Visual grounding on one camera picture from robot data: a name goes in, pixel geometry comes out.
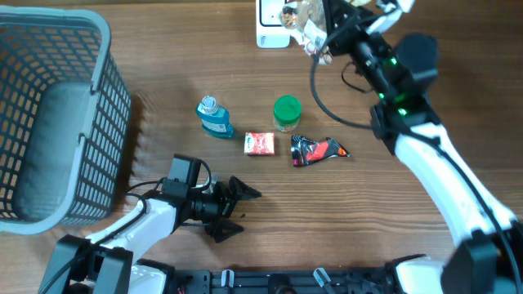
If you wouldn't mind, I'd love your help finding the white barcode scanner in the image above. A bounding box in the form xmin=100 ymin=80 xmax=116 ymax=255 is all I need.
xmin=255 ymin=0 xmax=291 ymax=49

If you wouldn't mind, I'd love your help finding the grey plastic mesh basket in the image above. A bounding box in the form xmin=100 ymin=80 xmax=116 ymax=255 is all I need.
xmin=1 ymin=6 xmax=132 ymax=235

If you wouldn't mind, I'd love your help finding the red snack packet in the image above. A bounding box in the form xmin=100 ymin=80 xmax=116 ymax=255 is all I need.
xmin=244 ymin=132 xmax=275 ymax=155

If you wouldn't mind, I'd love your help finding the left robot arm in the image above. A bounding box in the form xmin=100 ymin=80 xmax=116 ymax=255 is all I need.
xmin=38 ymin=154 xmax=262 ymax=293

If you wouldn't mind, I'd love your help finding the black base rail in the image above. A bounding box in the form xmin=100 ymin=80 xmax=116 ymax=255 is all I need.
xmin=161 ymin=267 xmax=403 ymax=294

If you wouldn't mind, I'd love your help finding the blue mouthwash bottle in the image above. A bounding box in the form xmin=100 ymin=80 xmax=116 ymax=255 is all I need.
xmin=196 ymin=96 xmax=235 ymax=139

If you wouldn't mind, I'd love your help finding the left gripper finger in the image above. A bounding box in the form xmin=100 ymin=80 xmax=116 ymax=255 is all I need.
xmin=229 ymin=176 xmax=262 ymax=201
xmin=205 ymin=220 xmax=244 ymax=243

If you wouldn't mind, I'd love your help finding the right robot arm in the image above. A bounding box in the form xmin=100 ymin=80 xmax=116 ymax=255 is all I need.
xmin=323 ymin=1 xmax=522 ymax=293

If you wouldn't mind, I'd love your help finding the black red snack wrapper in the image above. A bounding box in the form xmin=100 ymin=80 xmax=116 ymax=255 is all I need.
xmin=291 ymin=136 xmax=351 ymax=167

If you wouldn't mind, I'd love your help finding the green lid jar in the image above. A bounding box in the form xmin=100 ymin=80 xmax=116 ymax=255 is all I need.
xmin=273 ymin=96 xmax=302 ymax=132

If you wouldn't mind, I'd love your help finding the white long pouch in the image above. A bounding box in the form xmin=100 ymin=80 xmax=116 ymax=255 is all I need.
xmin=279 ymin=0 xmax=333 ymax=65

